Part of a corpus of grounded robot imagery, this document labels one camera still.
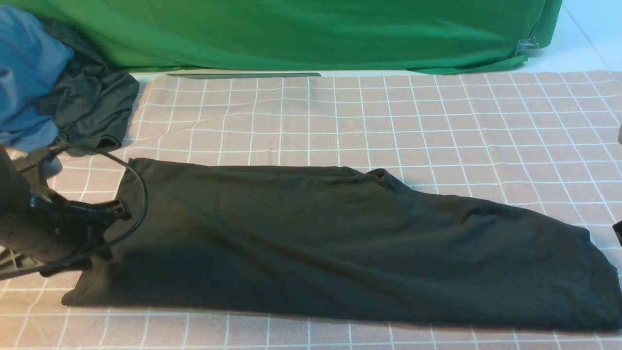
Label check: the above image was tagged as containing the blue crumpled garment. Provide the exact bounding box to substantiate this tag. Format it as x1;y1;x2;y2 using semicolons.
0;4;74;152

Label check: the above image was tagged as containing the metal binder clip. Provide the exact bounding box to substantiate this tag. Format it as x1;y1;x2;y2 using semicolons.
515;37;540;56

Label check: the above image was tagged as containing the green backdrop cloth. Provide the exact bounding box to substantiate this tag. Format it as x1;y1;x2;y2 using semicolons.
7;0;562;75

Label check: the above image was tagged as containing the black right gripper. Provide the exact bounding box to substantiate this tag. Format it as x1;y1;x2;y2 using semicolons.
612;221;622;245

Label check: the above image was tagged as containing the dark crumpled garment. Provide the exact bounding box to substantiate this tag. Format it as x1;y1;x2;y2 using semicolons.
36;18;139;157

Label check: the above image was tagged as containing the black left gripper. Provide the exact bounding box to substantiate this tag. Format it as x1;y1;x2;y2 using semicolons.
1;194;132;278

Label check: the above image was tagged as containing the pink white-checked tablecloth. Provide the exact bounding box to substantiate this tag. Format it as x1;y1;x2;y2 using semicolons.
1;71;621;350

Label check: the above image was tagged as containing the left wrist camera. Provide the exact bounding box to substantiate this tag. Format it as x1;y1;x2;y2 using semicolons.
0;246;44;275

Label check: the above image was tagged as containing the dark gray long-sleeve top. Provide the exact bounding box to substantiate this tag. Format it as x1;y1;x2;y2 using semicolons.
62;158;621;332

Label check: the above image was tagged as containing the black camera cable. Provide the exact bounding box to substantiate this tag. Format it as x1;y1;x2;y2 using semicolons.
0;146;149;281

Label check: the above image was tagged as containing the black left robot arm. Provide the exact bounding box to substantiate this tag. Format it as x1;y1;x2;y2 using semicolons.
0;148;144;280

